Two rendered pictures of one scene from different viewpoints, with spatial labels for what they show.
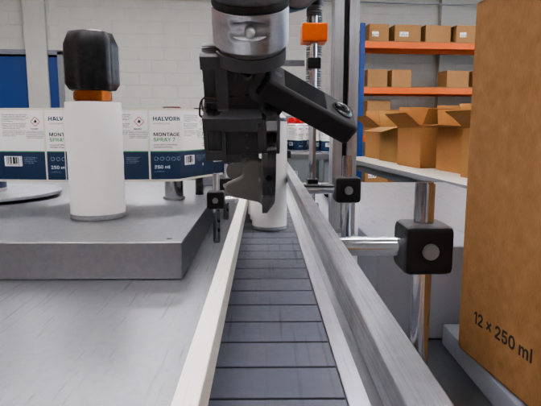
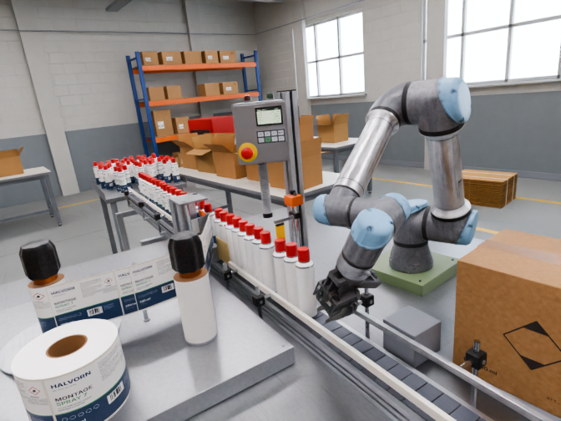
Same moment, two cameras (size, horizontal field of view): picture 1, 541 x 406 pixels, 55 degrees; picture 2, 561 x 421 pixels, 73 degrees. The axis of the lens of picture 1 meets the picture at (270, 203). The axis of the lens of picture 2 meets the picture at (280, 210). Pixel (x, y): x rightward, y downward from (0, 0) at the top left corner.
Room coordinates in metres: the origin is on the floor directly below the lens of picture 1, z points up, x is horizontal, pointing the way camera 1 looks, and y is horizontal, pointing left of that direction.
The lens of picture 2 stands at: (-0.04, 0.53, 1.49)
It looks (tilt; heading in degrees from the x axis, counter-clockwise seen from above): 17 degrees down; 330
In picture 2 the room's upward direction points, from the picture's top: 6 degrees counter-clockwise
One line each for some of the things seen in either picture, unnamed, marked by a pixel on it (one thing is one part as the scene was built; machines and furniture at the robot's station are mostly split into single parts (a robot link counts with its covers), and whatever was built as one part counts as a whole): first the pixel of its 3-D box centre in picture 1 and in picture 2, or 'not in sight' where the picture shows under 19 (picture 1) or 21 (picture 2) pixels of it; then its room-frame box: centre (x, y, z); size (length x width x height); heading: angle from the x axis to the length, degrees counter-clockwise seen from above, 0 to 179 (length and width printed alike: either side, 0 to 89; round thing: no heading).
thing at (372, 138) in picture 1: (386, 134); (196, 150); (4.20, -0.93, 0.97); 0.45 x 0.40 x 0.37; 99
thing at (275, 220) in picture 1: (269, 158); (305, 281); (0.76, 0.00, 0.98); 0.05 x 0.05 x 0.20
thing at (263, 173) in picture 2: (313, 51); (265, 188); (1.11, -0.09, 1.18); 0.04 x 0.04 x 0.21
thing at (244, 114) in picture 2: not in sight; (263, 131); (1.05, -0.07, 1.38); 0.17 x 0.10 x 0.19; 56
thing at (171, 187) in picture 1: (172, 153); not in sight; (1.08, 0.20, 0.97); 0.05 x 0.05 x 0.19
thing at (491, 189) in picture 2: not in sight; (481, 187); (2.61, -3.94, 0.16); 0.64 x 0.53 x 0.31; 11
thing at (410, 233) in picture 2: not in sight; (411, 220); (0.79, -0.48, 1.04); 0.13 x 0.12 x 0.14; 19
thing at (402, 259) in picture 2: not in sight; (410, 251); (0.80, -0.48, 0.92); 0.15 x 0.15 x 0.10
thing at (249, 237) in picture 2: not in sight; (253, 252); (1.06, 0.01, 0.98); 0.05 x 0.05 x 0.20
